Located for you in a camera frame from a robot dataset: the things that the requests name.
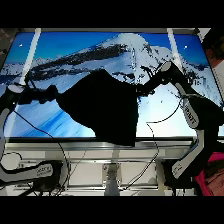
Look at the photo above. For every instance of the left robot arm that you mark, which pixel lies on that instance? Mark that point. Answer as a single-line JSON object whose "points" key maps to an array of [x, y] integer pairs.
{"points": [[20, 171]]}

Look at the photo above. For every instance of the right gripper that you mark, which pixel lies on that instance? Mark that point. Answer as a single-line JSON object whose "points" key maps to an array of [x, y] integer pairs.
{"points": [[146, 88]]}

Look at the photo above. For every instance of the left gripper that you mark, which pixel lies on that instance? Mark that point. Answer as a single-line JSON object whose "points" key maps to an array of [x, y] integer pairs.
{"points": [[49, 94]]}

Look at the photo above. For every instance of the pink garment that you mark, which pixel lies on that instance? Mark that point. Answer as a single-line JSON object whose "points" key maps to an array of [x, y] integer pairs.
{"points": [[211, 176]]}

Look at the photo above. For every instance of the black garment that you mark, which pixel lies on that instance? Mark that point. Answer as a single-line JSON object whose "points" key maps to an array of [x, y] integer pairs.
{"points": [[100, 106]]}

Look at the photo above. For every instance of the silver frame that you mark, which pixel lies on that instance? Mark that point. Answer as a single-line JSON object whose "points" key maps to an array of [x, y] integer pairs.
{"points": [[100, 155]]}

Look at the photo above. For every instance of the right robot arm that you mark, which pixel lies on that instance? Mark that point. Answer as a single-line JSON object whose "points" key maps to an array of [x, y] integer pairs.
{"points": [[190, 111]]}

